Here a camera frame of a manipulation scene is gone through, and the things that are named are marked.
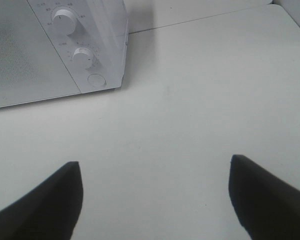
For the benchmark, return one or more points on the white microwave oven body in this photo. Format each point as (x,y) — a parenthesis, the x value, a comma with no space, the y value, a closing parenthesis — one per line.
(102,27)

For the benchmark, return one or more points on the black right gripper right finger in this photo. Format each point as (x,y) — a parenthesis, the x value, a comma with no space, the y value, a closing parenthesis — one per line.
(266,207)

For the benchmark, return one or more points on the round white door-open button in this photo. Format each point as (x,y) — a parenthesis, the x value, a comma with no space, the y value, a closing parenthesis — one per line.
(96,80)

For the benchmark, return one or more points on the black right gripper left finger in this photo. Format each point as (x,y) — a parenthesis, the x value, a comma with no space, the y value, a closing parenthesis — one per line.
(48,212)

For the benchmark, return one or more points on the white microwave door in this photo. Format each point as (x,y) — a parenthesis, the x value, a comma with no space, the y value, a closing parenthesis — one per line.
(30,67)

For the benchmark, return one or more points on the white timer knob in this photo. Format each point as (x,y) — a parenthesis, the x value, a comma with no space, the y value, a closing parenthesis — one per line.
(83,58)

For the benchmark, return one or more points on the upper white power knob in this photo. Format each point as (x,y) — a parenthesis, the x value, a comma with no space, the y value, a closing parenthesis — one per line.
(64,21)

